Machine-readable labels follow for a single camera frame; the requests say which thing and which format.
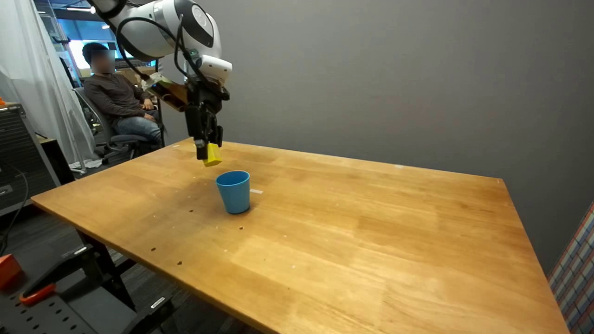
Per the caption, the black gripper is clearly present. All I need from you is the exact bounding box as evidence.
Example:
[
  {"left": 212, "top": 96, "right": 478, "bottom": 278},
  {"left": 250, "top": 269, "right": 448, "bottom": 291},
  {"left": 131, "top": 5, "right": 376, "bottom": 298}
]
[{"left": 185, "top": 76, "right": 233, "bottom": 161}]

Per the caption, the yellow cube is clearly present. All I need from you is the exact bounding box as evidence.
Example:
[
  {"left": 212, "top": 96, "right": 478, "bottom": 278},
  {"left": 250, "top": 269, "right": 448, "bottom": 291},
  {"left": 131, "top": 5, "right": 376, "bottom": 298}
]
[{"left": 203, "top": 141, "right": 225, "bottom": 169}]

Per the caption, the blue plastic cup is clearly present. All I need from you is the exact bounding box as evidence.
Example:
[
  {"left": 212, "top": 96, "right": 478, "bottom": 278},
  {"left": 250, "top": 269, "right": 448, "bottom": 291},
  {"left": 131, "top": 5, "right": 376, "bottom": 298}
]
[{"left": 214, "top": 169, "right": 253, "bottom": 217}]

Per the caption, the seated person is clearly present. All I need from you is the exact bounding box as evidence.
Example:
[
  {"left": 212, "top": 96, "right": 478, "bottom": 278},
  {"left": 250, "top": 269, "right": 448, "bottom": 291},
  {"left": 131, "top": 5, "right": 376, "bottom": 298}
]
[{"left": 82, "top": 44, "right": 164, "bottom": 150}]

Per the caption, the black office chair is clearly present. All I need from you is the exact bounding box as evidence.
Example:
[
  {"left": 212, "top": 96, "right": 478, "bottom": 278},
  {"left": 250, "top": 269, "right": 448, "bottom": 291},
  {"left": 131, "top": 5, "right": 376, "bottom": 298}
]
[{"left": 73, "top": 85, "right": 157, "bottom": 167}]

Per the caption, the black table leg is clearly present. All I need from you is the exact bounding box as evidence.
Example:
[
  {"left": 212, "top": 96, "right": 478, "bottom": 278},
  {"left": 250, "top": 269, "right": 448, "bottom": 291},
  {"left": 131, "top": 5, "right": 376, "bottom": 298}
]
[{"left": 77, "top": 228, "right": 140, "bottom": 311}]

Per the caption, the white sheer curtain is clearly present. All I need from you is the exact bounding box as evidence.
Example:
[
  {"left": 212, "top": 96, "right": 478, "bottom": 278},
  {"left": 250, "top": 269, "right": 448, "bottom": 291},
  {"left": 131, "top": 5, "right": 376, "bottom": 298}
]
[{"left": 0, "top": 0, "right": 103, "bottom": 174}]

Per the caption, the black cabinet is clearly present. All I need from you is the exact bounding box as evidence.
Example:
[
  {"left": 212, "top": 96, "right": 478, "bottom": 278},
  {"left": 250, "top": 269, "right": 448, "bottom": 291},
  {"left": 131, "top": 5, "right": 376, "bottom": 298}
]
[{"left": 0, "top": 102, "right": 64, "bottom": 213}]

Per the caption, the red block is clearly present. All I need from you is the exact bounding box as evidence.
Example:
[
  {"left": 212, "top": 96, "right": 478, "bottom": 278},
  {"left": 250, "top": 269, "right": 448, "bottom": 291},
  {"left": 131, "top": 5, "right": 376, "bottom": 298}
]
[{"left": 0, "top": 252, "right": 25, "bottom": 293}]

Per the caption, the colourful patterned backdrop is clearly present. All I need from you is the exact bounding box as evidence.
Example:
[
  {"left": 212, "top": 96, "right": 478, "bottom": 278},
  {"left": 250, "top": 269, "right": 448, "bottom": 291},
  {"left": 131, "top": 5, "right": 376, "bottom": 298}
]
[{"left": 548, "top": 202, "right": 594, "bottom": 334}]

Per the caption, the orange handled black clamp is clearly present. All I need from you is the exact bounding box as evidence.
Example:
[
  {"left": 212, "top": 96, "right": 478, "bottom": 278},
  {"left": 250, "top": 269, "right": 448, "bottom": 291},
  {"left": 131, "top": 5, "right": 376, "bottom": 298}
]
[{"left": 18, "top": 280, "right": 60, "bottom": 308}]

